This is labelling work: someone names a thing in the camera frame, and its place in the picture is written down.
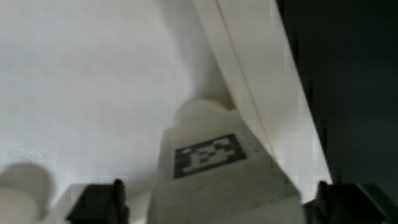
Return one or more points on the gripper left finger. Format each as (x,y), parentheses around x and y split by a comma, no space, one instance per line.
(101,207)

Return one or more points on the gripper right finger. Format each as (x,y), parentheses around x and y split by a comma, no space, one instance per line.
(351,204)

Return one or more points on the white leg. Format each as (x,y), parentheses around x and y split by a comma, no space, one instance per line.
(221,185)

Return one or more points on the white square tabletop tray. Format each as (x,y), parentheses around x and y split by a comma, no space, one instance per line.
(108,62)

